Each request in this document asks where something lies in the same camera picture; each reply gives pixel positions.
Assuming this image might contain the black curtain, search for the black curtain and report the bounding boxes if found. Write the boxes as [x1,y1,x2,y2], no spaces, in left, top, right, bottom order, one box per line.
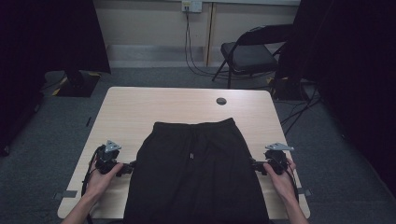
[0,0,112,157]
[275,0,396,198]

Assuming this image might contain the beige vertical wall trim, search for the beige vertical wall trim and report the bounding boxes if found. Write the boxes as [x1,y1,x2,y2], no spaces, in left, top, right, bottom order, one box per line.
[203,3,217,67]

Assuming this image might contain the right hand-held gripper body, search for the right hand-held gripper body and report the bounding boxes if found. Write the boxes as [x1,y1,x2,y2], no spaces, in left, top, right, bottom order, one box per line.
[263,142,295,175]

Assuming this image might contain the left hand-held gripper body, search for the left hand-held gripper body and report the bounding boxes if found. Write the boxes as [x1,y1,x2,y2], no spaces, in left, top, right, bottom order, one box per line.
[94,140,125,175]

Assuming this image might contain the black stand base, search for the black stand base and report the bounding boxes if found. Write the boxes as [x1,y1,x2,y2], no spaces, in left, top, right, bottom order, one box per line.
[267,76,310,102]
[55,69,102,98]

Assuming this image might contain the black floor cables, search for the black floor cables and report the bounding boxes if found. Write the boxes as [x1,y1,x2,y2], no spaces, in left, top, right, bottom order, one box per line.
[279,83,322,136]

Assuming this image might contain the person's right hand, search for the person's right hand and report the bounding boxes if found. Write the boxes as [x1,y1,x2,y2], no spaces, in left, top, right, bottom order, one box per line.
[262,158,299,203]

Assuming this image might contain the black folding chair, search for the black folding chair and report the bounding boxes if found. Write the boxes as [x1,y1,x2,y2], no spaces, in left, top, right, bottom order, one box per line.
[212,23,293,90]

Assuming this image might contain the black wall cable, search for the black wall cable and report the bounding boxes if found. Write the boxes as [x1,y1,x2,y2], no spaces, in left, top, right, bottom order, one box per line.
[186,10,232,76]
[184,10,220,78]

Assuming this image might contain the right hand-held gripper cable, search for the right hand-held gripper cable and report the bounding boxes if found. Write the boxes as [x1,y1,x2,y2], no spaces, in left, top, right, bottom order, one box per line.
[278,160,301,203]

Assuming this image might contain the person's left hand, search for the person's left hand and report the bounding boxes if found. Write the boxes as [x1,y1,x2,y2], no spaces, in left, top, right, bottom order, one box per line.
[84,154,124,201]

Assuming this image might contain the white wall socket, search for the white wall socket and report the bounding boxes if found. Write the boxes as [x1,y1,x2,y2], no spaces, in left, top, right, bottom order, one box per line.
[181,0,204,13]

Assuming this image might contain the black pants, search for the black pants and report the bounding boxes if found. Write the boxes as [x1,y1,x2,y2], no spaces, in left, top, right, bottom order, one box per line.
[122,117,270,224]

